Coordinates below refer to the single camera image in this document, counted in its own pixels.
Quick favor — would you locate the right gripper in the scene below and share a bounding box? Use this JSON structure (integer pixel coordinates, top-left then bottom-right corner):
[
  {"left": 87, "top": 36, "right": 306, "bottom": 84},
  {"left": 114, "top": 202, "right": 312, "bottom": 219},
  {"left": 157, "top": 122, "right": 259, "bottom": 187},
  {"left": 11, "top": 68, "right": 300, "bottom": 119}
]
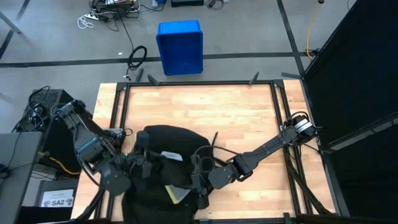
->
[{"left": 182, "top": 154, "right": 215, "bottom": 210}]

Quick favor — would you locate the white mesh pouch yellow zipper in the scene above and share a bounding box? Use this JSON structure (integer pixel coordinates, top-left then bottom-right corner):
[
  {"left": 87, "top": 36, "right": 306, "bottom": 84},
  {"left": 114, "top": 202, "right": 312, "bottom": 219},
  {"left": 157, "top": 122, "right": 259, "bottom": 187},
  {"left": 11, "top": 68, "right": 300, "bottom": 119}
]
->
[{"left": 164, "top": 185, "right": 191, "bottom": 205}]

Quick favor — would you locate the black backpack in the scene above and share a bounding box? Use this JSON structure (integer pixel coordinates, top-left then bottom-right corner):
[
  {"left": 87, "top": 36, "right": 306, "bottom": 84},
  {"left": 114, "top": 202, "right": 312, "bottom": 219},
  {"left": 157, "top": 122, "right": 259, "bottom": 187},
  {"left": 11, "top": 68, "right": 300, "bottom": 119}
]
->
[{"left": 121, "top": 124, "right": 220, "bottom": 224}]

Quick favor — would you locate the black box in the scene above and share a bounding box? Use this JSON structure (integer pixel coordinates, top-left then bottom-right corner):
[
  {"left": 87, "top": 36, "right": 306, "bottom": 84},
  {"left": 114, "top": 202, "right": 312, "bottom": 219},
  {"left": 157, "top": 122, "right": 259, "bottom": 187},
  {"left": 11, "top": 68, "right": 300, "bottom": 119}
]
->
[{"left": 34, "top": 179, "right": 78, "bottom": 224}]

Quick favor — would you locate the white SA2 label sheet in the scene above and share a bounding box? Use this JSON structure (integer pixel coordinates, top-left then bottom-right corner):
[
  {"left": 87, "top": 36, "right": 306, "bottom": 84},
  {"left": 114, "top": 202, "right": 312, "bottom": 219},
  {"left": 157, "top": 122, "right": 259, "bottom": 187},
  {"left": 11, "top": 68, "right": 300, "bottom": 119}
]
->
[{"left": 40, "top": 189, "right": 75, "bottom": 208}]

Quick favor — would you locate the black computer tower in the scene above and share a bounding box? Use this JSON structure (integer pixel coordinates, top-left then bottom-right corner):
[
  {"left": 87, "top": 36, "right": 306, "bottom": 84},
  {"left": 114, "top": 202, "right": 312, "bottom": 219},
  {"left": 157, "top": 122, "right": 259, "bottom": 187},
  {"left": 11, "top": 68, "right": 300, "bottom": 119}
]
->
[{"left": 23, "top": 89, "right": 93, "bottom": 175}]

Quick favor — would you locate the blue plastic bin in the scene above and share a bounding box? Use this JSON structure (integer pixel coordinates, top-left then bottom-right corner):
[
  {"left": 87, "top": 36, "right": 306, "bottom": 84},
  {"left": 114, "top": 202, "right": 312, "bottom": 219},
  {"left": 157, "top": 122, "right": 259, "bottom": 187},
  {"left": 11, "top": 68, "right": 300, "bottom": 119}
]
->
[{"left": 155, "top": 20, "right": 204, "bottom": 77}]

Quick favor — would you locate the black flat device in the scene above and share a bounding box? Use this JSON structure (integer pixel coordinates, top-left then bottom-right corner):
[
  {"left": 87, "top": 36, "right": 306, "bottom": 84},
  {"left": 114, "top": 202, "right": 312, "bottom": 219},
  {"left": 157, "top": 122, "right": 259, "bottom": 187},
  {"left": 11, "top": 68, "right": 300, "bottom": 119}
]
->
[{"left": 170, "top": 0, "right": 205, "bottom": 7}]

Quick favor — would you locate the grey metal bar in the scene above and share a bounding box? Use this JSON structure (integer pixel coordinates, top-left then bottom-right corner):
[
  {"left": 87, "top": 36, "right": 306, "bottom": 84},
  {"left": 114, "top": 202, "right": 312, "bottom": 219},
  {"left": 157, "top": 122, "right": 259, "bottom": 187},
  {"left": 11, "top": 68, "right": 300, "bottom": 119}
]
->
[{"left": 0, "top": 11, "right": 22, "bottom": 34}]

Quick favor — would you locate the grey metal crossbar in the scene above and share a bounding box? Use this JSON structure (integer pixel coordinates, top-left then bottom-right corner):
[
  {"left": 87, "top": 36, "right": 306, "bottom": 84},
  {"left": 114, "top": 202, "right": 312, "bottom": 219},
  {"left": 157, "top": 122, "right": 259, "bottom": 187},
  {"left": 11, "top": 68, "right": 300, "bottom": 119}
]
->
[{"left": 323, "top": 113, "right": 398, "bottom": 154}]

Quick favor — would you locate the dark fabric partition screen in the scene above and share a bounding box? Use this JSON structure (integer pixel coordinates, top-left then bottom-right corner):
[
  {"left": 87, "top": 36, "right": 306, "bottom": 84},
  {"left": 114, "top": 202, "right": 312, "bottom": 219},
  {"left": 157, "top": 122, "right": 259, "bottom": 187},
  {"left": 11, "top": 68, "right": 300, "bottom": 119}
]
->
[{"left": 303, "top": 0, "right": 398, "bottom": 224}]

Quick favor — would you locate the short yellow cable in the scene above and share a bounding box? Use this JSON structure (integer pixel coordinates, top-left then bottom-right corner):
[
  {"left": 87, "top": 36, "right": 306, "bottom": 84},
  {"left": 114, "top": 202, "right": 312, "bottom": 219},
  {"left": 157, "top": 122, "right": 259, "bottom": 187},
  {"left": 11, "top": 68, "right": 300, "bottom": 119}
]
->
[{"left": 39, "top": 151, "right": 81, "bottom": 175}]

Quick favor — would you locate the black metal table frame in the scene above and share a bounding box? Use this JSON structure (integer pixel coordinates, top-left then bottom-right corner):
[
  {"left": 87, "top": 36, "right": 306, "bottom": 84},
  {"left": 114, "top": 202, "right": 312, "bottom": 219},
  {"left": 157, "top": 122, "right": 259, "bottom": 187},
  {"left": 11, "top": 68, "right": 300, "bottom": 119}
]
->
[{"left": 71, "top": 68, "right": 343, "bottom": 224}]

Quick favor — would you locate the black coiled cable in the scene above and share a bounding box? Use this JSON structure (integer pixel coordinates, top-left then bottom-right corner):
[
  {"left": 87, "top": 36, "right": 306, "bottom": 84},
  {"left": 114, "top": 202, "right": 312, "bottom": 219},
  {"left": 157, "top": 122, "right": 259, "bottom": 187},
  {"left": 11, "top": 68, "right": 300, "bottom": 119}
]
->
[{"left": 126, "top": 45, "right": 148, "bottom": 78}]

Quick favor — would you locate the black cable bundle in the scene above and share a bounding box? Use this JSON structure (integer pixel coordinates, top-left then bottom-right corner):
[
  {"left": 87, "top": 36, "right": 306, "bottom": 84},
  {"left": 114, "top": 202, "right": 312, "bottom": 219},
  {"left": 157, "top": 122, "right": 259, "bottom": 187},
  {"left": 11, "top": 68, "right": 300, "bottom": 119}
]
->
[{"left": 12, "top": 86, "right": 52, "bottom": 133}]

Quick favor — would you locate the white coiled cable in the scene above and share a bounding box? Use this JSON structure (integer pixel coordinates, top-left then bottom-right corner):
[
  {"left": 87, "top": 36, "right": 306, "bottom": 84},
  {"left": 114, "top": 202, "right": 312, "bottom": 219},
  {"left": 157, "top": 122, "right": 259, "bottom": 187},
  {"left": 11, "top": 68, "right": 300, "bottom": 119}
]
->
[{"left": 76, "top": 15, "right": 95, "bottom": 30}]

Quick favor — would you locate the black adapter and cable cluster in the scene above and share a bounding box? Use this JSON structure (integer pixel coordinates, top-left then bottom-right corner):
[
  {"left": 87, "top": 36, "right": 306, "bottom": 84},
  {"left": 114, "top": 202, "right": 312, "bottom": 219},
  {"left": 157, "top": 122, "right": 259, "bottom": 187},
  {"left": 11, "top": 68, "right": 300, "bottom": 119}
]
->
[{"left": 90, "top": 0, "right": 141, "bottom": 20}]

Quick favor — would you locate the long yellow cable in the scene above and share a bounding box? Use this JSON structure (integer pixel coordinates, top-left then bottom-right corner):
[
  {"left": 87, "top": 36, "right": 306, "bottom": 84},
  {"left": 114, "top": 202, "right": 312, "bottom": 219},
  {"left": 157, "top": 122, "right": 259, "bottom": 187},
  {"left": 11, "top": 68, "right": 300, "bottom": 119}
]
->
[{"left": 306, "top": 2, "right": 321, "bottom": 60}]

